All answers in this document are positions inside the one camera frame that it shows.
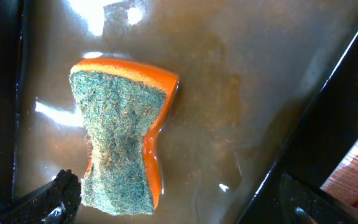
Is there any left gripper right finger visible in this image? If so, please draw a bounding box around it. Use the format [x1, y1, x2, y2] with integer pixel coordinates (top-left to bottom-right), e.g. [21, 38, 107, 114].
[278, 173, 358, 224]

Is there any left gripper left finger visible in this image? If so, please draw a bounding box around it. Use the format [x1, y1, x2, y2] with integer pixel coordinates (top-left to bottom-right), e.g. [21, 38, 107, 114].
[0, 169, 81, 223]

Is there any orange green sponge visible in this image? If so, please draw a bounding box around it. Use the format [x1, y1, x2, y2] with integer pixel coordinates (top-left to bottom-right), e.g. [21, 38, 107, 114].
[69, 58, 178, 216]

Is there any black water tray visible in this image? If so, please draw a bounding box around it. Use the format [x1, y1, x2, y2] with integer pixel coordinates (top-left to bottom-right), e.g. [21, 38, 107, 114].
[0, 0, 358, 223]

